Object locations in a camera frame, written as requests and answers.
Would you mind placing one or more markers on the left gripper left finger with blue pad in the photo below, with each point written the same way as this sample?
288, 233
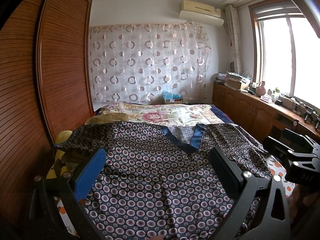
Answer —
86, 173

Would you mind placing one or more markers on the wall air conditioner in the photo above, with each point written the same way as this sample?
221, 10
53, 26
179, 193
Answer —
200, 13

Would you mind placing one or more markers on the brown furry cushion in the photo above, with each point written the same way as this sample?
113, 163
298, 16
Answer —
107, 118

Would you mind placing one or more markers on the brown wooden louvered wardrobe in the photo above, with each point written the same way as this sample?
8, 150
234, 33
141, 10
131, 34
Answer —
44, 90

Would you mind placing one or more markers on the cardboard box with blue bag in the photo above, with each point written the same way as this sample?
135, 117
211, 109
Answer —
169, 98

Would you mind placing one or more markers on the beige window curtain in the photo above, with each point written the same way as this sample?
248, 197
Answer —
234, 34

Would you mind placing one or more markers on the floral quilt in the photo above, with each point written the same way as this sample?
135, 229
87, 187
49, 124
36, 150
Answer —
180, 115

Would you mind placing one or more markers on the stack of papers and boxes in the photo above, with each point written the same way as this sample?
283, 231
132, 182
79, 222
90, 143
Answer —
233, 80

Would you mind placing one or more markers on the orange-fruit print bedsheet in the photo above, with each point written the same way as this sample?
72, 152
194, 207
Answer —
277, 169

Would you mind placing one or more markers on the window with frame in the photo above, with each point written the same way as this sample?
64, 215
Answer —
287, 51

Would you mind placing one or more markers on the dark blue blanket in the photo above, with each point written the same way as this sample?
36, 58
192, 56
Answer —
221, 115

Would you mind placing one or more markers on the navy circle-patterned garment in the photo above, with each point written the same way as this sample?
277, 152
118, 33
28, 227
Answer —
153, 183

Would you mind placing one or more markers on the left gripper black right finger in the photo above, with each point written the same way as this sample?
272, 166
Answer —
271, 220

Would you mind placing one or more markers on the green cap bottle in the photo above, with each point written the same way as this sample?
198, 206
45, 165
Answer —
276, 95

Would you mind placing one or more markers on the sheer circle-patterned curtain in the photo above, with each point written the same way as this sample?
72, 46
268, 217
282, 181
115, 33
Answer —
140, 63

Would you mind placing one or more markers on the pink ceramic figurine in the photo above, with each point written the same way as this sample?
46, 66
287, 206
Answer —
260, 89

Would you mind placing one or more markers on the wooden sideboard cabinet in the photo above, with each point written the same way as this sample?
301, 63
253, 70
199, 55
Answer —
258, 118

